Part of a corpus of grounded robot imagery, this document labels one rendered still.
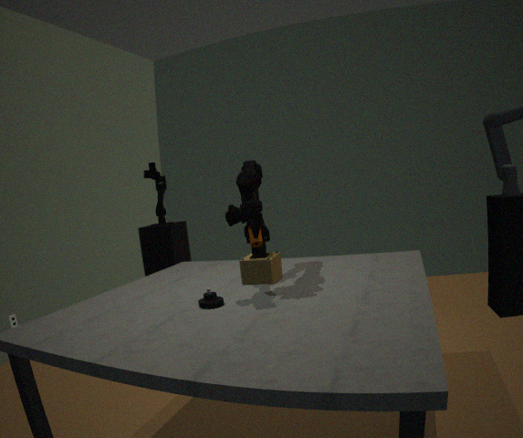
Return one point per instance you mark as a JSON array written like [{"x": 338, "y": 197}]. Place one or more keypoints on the orange knob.
[{"x": 255, "y": 242}]

